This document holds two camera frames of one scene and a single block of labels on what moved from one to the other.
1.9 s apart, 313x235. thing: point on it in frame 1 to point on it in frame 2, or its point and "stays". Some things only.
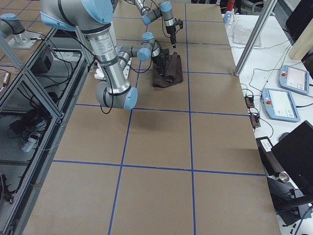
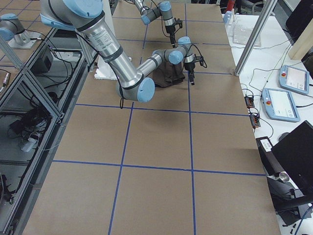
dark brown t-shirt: (172, 72) stays
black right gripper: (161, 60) to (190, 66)
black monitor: (294, 152) stays
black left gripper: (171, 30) stays
